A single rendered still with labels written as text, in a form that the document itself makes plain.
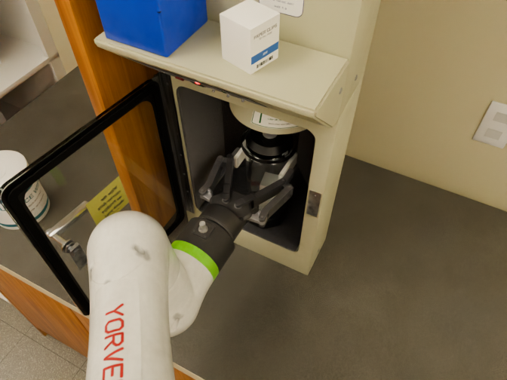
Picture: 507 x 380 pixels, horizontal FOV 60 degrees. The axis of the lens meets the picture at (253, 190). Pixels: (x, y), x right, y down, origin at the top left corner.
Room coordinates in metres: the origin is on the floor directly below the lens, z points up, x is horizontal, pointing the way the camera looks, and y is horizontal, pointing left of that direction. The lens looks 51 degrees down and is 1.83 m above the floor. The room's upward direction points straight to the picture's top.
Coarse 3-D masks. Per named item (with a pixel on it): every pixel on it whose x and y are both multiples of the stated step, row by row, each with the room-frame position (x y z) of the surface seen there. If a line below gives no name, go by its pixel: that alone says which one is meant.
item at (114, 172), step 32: (128, 96) 0.55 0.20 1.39; (128, 128) 0.54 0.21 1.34; (64, 160) 0.44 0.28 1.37; (96, 160) 0.48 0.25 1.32; (128, 160) 0.52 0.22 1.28; (160, 160) 0.58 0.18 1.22; (0, 192) 0.36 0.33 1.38; (32, 192) 0.39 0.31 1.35; (64, 192) 0.42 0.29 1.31; (96, 192) 0.46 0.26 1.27; (128, 192) 0.50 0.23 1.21; (160, 192) 0.56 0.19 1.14; (64, 224) 0.40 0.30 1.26; (96, 224) 0.44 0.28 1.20; (64, 256) 0.38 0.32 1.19
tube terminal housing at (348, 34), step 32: (224, 0) 0.56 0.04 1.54; (256, 0) 0.54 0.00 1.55; (320, 0) 0.50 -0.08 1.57; (352, 0) 0.48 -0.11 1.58; (288, 32) 0.52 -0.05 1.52; (320, 32) 0.50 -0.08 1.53; (352, 32) 0.48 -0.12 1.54; (352, 64) 0.49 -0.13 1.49; (224, 96) 0.57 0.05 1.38; (352, 96) 0.53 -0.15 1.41; (320, 128) 0.49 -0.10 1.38; (320, 160) 0.49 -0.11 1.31; (192, 192) 0.61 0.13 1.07; (320, 192) 0.48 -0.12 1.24; (320, 224) 0.50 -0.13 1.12; (288, 256) 0.50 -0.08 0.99
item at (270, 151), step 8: (248, 136) 0.60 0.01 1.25; (256, 136) 0.60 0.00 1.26; (264, 136) 0.60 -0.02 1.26; (272, 136) 0.59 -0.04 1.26; (280, 136) 0.60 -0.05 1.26; (288, 136) 0.60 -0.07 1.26; (248, 144) 0.59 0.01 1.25; (256, 144) 0.58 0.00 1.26; (264, 144) 0.58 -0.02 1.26; (272, 144) 0.58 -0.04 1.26; (280, 144) 0.58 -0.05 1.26; (288, 144) 0.58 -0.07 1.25; (256, 152) 0.57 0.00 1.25; (264, 152) 0.56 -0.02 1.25; (272, 152) 0.56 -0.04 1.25; (280, 152) 0.57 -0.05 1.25
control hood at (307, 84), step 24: (216, 24) 0.56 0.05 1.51; (120, 48) 0.50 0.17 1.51; (192, 48) 0.50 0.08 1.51; (216, 48) 0.50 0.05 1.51; (288, 48) 0.50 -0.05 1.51; (192, 72) 0.45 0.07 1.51; (216, 72) 0.45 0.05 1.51; (240, 72) 0.45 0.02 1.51; (264, 72) 0.45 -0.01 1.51; (288, 72) 0.45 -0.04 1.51; (312, 72) 0.45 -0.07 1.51; (336, 72) 0.45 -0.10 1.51; (264, 96) 0.41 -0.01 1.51; (288, 96) 0.40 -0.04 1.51; (312, 96) 0.40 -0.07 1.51; (336, 96) 0.45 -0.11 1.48; (312, 120) 0.41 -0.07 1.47; (336, 120) 0.47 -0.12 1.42
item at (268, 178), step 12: (264, 156) 0.56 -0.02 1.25; (276, 156) 0.56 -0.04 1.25; (252, 168) 0.57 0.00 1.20; (264, 168) 0.56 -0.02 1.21; (276, 168) 0.56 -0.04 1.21; (252, 180) 0.57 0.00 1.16; (264, 180) 0.56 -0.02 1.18; (276, 180) 0.56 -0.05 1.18; (252, 192) 0.57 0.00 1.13; (264, 204) 0.56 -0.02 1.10; (276, 216) 0.56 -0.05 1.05
